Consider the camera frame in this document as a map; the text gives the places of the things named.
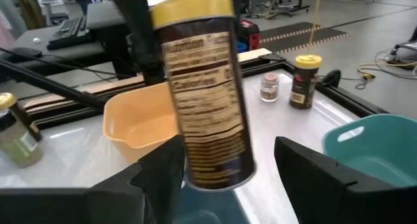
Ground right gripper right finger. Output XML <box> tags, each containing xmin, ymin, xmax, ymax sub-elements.
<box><xmin>275</xmin><ymin>136</ymin><xmax>417</xmax><ymax>224</ymax></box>

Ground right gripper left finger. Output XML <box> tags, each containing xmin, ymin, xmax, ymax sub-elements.
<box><xmin>0</xmin><ymin>135</ymin><xmax>186</xmax><ymax>224</ymax></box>

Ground brown spice can yellow lid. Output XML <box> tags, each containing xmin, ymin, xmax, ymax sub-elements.
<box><xmin>0</xmin><ymin>92</ymin><xmax>43</xmax><ymax>143</ymax></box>
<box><xmin>149</xmin><ymin>0</ymin><xmax>257</xmax><ymax>192</ymax></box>
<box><xmin>289</xmin><ymin>54</ymin><xmax>323</xmax><ymax>110</ymax></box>

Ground teal plastic bin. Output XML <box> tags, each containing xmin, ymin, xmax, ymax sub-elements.
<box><xmin>321</xmin><ymin>113</ymin><xmax>417</xmax><ymax>188</ymax></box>

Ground yellow plastic bin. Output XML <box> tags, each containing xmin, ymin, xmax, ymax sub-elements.
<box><xmin>103</xmin><ymin>81</ymin><xmax>183</xmax><ymax>165</ymax></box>

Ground black corner clamp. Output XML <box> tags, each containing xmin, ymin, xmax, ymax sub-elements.
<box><xmin>321</xmin><ymin>69</ymin><xmax>342</xmax><ymax>88</ymax></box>

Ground glass herb jar black lid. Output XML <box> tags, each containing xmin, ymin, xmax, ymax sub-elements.
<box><xmin>0</xmin><ymin>111</ymin><xmax>45</xmax><ymax>169</ymax></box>

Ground black floor mat striped edge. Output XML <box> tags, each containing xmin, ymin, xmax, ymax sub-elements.
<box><xmin>259</xmin><ymin>21</ymin><xmax>349</xmax><ymax>55</ymax></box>

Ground red box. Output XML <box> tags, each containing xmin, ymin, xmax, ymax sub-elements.
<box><xmin>239</xmin><ymin>20</ymin><xmax>261</xmax><ymax>51</ymax></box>

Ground black keyboard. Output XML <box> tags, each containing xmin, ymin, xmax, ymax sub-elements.
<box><xmin>47</xmin><ymin>15</ymin><xmax>91</xmax><ymax>51</ymax></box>

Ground black computer mouse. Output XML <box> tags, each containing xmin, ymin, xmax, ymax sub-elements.
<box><xmin>9</xmin><ymin>47</ymin><xmax>43</xmax><ymax>59</ymax></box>

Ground grey desk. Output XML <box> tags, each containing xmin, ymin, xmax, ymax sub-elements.
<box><xmin>0</xmin><ymin>23</ymin><xmax>108</xmax><ymax>78</ymax></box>
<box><xmin>85</xmin><ymin>0</ymin><xmax>128</xmax><ymax>31</ymax></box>

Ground yellow cable with plug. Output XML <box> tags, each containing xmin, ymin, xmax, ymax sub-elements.
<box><xmin>356</xmin><ymin>61</ymin><xmax>417</xmax><ymax>81</ymax></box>

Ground yellow hanging cable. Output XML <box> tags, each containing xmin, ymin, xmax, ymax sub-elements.
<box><xmin>306</xmin><ymin>0</ymin><xmax>324</xmax><ymax>46</ymax></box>

